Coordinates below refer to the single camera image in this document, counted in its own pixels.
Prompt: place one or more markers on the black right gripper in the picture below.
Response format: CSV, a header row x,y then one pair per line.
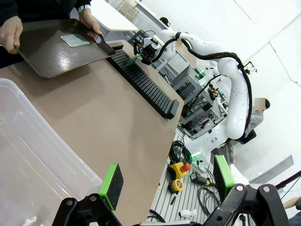
x,y
150,51

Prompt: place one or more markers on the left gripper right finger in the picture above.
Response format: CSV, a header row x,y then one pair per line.
x,y
225,179

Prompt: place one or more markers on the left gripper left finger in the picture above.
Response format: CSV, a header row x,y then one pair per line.
x,y
110,188

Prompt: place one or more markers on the green perforated circuit board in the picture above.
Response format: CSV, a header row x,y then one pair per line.
x,y
75,40
135,60

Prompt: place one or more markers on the dark brown serving tray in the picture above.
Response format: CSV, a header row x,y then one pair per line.
x,y
51,56

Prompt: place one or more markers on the person's right forearm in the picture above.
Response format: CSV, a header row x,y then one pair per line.
x,y
7,9

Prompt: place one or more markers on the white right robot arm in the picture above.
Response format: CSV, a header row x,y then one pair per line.
x,y
235,99

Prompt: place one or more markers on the person's left hand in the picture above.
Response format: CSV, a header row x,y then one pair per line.
x,y
90,21

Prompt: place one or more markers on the person's right hand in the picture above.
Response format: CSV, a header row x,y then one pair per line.
x,y
10,33

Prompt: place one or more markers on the black slotted PCB rack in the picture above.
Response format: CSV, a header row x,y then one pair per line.
x,y
145,87

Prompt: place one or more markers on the black handheld scanner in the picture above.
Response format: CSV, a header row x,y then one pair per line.
x,y
198,179

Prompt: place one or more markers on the metal electronics cart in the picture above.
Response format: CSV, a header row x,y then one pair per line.
x,y
188,80

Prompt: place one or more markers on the black office chair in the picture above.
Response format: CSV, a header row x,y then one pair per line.
x,y
249,137

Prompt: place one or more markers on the yellow emergency stop button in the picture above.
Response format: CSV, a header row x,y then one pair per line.
x,y
178,170

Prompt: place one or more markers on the yellow tape measure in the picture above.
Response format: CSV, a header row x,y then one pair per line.
x,y
176,186

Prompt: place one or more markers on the white side table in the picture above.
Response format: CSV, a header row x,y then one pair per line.
x,y
113,16

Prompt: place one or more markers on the black tripod leg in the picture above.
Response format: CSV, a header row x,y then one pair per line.
x,y
288,180

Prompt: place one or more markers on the seated person in white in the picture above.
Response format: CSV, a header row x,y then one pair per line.
x,y
256,117

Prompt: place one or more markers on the pale wristwatch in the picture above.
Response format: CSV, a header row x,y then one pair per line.
x,y
84,8

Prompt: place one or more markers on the clear plastic storage box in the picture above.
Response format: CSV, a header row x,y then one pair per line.
x,y
28,153

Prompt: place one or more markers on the person in black jacket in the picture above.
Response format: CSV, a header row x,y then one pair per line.
x,y
42,9

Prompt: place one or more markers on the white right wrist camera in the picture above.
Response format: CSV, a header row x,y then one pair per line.
x,y
152,42

